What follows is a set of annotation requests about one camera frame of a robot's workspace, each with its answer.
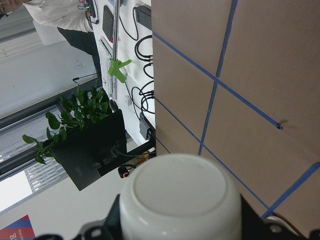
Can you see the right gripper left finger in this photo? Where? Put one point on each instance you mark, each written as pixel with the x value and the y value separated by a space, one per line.
pixel 112 222

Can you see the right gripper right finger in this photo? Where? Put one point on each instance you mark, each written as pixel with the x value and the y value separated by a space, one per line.
pixel 252 225

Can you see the white ikea cup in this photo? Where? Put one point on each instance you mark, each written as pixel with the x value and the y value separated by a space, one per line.
pixel 180 197

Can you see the black monitor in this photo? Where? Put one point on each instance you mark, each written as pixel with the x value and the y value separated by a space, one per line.
pixel 87 150

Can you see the black usb hub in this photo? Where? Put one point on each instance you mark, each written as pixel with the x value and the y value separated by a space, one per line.
pixel 146 129

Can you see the green plant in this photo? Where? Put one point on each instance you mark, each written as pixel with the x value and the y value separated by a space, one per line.
pixel 83 109

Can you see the metal grabber tool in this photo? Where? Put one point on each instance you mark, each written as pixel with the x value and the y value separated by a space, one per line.
pixel 116 64

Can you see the white keyboard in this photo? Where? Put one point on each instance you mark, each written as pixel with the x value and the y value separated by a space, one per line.
pixel 109 82

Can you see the person in white hoodie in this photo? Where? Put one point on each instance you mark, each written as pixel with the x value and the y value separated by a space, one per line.
pixel 66 16

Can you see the black power adapter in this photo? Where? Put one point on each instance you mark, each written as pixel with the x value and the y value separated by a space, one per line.
pixel 144 16

